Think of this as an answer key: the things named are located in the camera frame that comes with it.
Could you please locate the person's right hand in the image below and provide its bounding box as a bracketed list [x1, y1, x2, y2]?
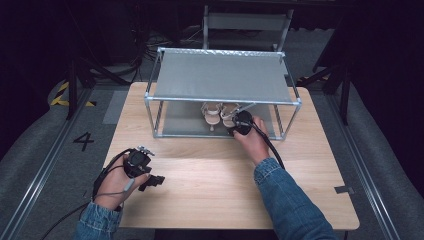
[232, 115, 271, 167]

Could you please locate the bundle of black cables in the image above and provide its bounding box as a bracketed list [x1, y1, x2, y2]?
[131, 13, 205, 83]

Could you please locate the person's left hand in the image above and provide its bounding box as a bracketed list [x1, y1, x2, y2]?
[94, 154, 151, 211]

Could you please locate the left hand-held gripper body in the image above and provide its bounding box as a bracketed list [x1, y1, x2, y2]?
[123, 145, 156, 179]

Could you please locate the pale pink slingback shoe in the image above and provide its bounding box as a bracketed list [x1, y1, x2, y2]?
[220, 103, 242, 130]
[200, 102, 224, 132]

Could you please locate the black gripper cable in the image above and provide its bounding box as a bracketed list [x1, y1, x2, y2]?
[248, 120, 286, 170]
[39, 148, 133, 240]

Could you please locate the grey tape piece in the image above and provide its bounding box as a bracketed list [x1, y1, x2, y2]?
[334, 185, 355, 195]

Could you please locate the grey metal frame stand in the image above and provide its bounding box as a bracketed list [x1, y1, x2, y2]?
[202, 4, 295, 53]

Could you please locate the yellow black floor tape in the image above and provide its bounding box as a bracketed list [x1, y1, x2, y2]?
[50, 81, 97, 108]

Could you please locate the black metal stand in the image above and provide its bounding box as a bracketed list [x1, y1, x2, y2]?
[298, 61, 352, 126]
[64, 58, 132, 121]

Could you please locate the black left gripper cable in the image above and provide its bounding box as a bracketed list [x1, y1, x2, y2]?
[39, 148, 133, 240]

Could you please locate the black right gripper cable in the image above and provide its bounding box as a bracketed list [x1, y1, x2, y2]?
[248, 120, 286, 170]

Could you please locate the thin grey cable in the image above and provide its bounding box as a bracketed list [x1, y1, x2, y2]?
[93, 178, 136, 202]

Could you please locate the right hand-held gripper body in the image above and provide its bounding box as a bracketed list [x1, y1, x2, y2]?
[231, 103, 258, 136]

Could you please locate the grey metal shoe rack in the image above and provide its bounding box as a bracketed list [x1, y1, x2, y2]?
[144, 47, 303, 141]

